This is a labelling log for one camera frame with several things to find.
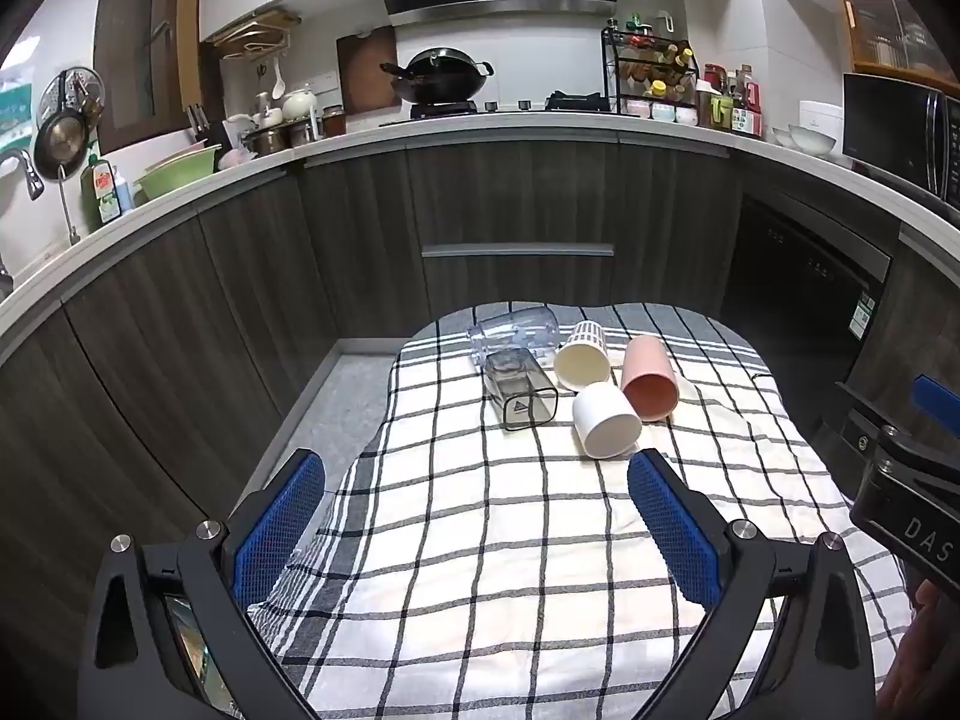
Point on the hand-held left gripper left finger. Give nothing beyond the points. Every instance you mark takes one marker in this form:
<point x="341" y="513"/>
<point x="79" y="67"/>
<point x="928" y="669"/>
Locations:
<point x="277" y="532"/>

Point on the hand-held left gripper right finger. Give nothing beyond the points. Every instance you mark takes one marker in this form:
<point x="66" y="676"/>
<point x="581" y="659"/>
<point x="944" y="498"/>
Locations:
<point x="675" y="532"/>

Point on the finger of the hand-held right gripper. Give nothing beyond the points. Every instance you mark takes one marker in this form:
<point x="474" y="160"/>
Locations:
<point x="937" y="397"/>

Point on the white cup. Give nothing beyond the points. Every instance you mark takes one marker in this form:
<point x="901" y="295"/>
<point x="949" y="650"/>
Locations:
<point x="607" y="420"/>

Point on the pink cup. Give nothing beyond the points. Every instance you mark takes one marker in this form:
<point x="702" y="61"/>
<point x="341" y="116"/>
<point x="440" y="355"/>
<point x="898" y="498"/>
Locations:
<point x="649" y="382"/>

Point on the cream striped cup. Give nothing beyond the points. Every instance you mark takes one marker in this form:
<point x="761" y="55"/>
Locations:
<point x="581" y="360"/>

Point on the smoky square plastic cup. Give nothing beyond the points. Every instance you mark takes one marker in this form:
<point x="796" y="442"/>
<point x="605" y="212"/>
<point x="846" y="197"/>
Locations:
<point x="521" y="394"/>

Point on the clear glass cup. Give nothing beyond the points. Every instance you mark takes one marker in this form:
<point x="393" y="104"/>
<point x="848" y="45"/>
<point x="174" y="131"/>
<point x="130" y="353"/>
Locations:
<point x="517" y="326"/>

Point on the person's right hand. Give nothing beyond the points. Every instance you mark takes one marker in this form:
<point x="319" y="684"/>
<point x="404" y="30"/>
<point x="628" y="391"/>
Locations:
<point x="930" y="652"/>

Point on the black dishwasher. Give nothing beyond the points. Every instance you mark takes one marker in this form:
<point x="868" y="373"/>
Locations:
<point x="802" y="285"/>

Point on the black and white checked cloth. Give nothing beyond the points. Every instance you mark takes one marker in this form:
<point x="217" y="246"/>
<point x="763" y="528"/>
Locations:
<point x="480" y="577"/>

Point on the black microwave oven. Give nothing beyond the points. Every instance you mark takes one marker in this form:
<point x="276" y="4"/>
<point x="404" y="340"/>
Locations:
<point x="896" y="131"/>

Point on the stack of white bowls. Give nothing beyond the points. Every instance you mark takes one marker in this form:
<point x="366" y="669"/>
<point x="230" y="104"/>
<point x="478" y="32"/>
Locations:
<point x="810" y="139"/>

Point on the white rice cooker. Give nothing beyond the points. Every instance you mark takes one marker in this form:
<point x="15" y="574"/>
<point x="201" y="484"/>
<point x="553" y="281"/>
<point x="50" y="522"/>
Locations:
<point x="821" y="118"/>

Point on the group of sauce bottles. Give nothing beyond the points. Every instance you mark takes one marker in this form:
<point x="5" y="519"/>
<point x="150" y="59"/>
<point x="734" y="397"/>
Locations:
<point x="735" y="109"/>

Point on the green basin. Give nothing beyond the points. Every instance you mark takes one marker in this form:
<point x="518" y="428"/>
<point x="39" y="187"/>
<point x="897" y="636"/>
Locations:
<point x="176" y="176"/>

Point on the wood-grain cabinet drawer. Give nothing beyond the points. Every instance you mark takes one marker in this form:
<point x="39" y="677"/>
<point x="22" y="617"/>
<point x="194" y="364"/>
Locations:
<point x="517" y="195"/>

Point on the blue plastic bottle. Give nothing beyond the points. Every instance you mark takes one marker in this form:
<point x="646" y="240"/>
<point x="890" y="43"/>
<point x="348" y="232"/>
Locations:
<point x="124" y="191"/>

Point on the wooden glass-door cabinet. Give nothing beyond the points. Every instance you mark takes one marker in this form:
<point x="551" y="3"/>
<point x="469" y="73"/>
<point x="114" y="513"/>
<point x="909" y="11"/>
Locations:
<point x="892" y="22"/>

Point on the green dish soap bottle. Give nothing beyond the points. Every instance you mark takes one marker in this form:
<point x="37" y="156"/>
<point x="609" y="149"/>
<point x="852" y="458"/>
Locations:
<point x="99" y="199"/>

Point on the steel pot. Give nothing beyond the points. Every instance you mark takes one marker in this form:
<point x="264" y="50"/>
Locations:
<point x="266" y="139"/>

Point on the knife block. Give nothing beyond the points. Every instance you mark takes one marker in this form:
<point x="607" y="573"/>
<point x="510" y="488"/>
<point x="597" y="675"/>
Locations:
<point x="202" y="127"/>

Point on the glass jar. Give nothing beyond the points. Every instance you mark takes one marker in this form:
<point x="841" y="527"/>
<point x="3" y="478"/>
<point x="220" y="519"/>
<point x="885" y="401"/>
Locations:
<point x="334" y="121"/>

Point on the white teapot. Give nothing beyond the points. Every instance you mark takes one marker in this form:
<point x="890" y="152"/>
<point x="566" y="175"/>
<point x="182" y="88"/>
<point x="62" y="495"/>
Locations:
<point x="300" y="103"/>

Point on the black spice rack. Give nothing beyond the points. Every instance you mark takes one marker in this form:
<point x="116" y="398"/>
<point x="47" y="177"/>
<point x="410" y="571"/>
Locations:
<point x="649" y="71"/>

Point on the hanging frying pan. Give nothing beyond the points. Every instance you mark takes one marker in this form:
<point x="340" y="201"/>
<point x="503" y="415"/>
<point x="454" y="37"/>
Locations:
<point x="58" y="146"/>

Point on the metal kitchen faucet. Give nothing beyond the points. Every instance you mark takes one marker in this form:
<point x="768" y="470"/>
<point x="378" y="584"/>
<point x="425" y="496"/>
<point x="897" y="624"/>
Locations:
<point x="22" y="169"/>

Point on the gas stove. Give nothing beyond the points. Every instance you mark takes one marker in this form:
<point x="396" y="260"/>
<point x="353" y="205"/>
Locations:
<point x="517" y="114"/>

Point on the white hanging spoon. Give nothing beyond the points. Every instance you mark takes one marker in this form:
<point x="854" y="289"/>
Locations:
<point x="278" y="82"/>

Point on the dark wooden cutting board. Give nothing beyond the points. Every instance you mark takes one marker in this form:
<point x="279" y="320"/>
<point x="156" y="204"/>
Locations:
<point x="358" y="75"/>

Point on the black wok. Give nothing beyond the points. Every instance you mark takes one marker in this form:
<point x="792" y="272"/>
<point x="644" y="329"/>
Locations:
<point x="442" y="75"/>

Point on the hanging metal strainer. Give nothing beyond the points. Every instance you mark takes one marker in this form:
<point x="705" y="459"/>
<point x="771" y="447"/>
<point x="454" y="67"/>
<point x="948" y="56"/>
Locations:
<point x="75" y="86"/>

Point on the brown framed window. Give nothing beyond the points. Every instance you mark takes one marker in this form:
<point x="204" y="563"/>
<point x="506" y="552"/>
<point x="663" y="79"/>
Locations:
<point x="142" y="37"/>

